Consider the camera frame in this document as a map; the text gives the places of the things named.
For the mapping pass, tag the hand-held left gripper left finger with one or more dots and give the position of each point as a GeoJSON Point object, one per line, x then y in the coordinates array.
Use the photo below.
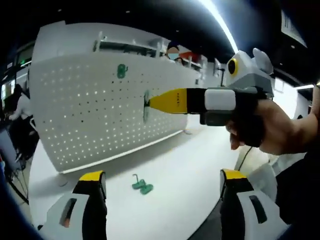
{"type": "Point", "coordinates": [75, 215]}

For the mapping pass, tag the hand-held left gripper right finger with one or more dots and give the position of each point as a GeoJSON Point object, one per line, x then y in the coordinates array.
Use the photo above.
{"type": "Point", "coordinates": [245, 215]}

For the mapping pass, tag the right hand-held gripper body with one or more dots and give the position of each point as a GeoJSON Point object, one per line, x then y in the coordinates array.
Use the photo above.
{"type": "Point", "coordinates": [252, 75]}

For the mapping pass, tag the green hook assembly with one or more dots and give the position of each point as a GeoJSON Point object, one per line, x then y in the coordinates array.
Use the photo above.
{"type": "Point", "coordinates": [147, 189]}
{"type": "Point", "coordinates": [137, 185]}
{"type": "Point", "coordinates": [146, 117]}
{"type": "Point", "coordinates": [121, 71]}

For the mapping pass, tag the white perforated mounting plate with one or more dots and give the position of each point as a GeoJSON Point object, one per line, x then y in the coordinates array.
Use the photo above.
{"type": "Point", "coordinates": [100, 120]}

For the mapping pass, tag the person's right hand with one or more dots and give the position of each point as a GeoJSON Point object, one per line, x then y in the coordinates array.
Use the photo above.
{"type": "Point", "coordinates": [282, 132]}

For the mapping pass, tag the white worn device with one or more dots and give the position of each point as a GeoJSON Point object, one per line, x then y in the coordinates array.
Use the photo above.
{"type": "Point", "coordinates": [262, 180]}

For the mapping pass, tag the person's dark clothing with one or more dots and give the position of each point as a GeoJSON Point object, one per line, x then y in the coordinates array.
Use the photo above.
{"type": "Point", "coordinates": [300, 190]}

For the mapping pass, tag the ceiling light strip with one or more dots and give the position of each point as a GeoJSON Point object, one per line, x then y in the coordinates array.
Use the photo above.
{"type": "Point", "coordinates": [218, 21]}

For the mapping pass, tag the white partition panel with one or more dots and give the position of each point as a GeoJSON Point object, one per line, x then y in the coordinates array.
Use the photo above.
{"type": "Point", "coordinates": [82, 37]}

